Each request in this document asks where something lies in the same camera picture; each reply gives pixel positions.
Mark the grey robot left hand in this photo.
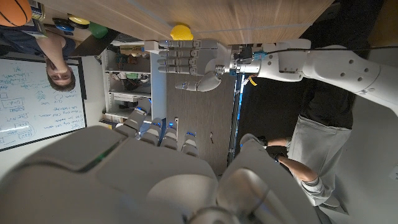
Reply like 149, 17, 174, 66
144, 39, 233, 93

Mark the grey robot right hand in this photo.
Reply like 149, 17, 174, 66
0, 98, 321, 224

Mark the yellow toy lemon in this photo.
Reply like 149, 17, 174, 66
170, 24, 195, 42

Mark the green toy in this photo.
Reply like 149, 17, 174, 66
88, 21, 109, 39

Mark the white storage shelf unit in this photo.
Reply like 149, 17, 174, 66
101, 41, 167, 124

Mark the dark-haired man in navy shirt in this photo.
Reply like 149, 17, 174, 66
0, 24, 77, 93

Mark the yellow and black disc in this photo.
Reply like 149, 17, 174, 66
68, 16, 91, 30

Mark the person in black shirt grey shorts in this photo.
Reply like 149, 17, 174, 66
257, 0, 385, 208

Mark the blue and black disc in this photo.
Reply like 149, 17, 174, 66
52, 17, 75, 32

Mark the orange basketball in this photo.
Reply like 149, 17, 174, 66
0, 0, 33, 27

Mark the large wall whiteboard with writing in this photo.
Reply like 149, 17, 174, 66
0, 55, 88, 153

